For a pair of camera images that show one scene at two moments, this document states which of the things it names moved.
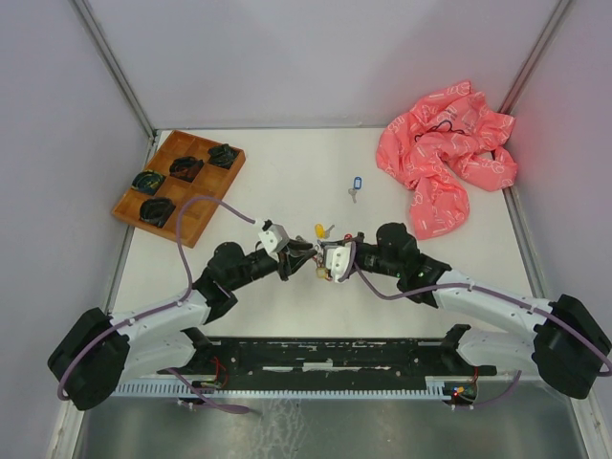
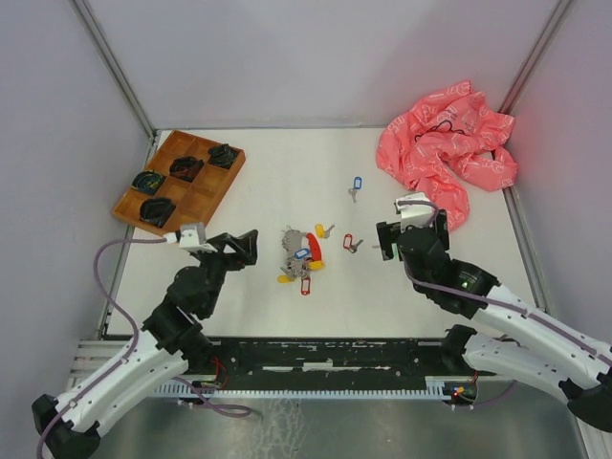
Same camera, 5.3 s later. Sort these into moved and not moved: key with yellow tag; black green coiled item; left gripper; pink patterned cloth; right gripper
Moved: left gripper; right gripper
Not moved: black green coiled item; key with yellow tag; pink patterned cloth
